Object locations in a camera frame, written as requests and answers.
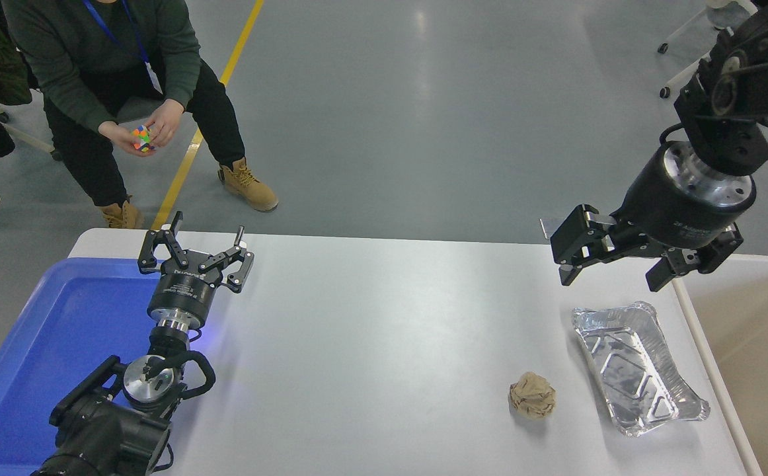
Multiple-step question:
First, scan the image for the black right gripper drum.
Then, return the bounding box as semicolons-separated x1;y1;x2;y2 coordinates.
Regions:
612;151;753;249

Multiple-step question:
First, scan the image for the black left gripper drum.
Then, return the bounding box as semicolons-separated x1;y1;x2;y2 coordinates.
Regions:
147;263;221;330

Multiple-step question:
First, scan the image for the rectangular foil tray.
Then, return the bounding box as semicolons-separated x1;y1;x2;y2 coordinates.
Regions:
571;301;711;438

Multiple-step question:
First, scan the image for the person's right hand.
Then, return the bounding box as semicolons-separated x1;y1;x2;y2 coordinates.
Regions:
98;120;143;158

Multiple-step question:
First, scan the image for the person's left hand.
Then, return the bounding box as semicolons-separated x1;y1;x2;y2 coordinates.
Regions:
144;99;187;150

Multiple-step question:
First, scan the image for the large pale bin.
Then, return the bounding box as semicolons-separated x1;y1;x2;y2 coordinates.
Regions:
670;253;768;476

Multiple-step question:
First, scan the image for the blue plastic tray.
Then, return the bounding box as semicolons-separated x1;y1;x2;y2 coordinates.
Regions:
0;257;167;476

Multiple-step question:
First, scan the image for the crumpled tan paper ball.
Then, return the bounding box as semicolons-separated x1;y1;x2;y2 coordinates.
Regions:
508;371;557;420

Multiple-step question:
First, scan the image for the seated person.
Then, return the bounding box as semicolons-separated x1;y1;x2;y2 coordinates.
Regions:
1;0;280;230

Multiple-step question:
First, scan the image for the white wheeled chair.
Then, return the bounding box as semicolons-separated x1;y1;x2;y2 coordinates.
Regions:
657;0;759;100

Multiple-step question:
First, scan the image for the blue lanyard with white badge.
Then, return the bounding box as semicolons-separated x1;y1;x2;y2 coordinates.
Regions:
82;0;164;95

